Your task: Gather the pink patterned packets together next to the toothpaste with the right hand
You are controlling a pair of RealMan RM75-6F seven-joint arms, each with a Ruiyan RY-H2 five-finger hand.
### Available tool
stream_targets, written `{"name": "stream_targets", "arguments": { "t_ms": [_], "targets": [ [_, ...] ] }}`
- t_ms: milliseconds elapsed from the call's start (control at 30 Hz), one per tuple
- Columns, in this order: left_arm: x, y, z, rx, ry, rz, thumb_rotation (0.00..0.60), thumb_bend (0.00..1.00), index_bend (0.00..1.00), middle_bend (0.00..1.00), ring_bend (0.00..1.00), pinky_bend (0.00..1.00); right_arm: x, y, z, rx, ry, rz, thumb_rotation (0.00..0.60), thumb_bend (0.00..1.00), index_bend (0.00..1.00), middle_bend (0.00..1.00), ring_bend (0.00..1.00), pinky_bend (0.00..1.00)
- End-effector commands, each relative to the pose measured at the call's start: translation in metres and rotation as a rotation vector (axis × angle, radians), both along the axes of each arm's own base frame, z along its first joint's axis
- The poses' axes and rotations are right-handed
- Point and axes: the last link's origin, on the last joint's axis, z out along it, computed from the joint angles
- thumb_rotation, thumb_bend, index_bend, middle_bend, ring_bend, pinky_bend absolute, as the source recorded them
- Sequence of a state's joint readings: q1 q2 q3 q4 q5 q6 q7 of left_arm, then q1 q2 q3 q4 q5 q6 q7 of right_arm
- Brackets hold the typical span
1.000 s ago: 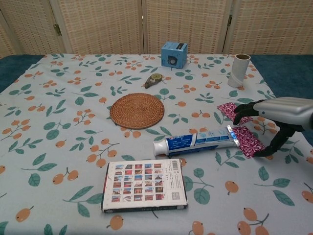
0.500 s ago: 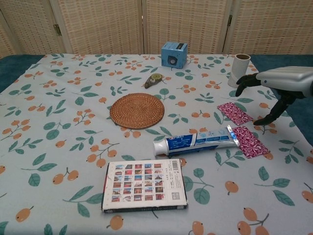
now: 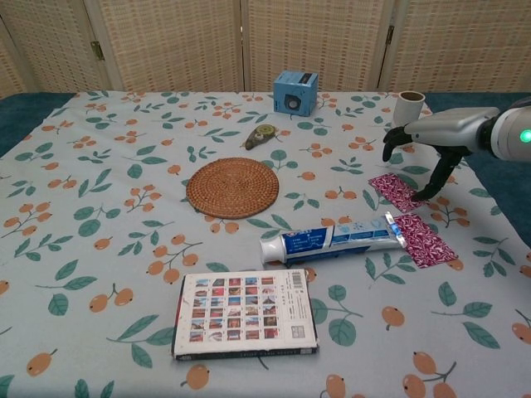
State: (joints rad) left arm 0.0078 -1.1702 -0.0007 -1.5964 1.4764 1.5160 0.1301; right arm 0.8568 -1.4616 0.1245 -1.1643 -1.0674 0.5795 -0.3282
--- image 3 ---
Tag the brass screen hinge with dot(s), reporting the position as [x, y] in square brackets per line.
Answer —
[96, 50]
[390, 34]

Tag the blue white toothpaste tube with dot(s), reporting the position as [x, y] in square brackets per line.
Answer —
[327, 242]

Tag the small white cup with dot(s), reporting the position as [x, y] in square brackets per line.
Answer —
[408, 108]

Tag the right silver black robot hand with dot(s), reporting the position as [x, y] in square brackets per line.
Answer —
[452, 128]

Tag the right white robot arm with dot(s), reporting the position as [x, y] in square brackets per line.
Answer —
[508, 132]

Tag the floral leaf print tablecloth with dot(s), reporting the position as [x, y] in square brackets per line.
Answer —
[124, 248]

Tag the round woven rattan coaster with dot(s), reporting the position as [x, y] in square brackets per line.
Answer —
[232, 187]

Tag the bamboo folding screen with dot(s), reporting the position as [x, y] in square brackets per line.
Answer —
[186, 41]

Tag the blue cardboard box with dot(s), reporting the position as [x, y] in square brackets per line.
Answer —
[295, 93]

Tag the pink patterned pouch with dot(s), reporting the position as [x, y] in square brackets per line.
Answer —
[394, 190]
[427, 242]

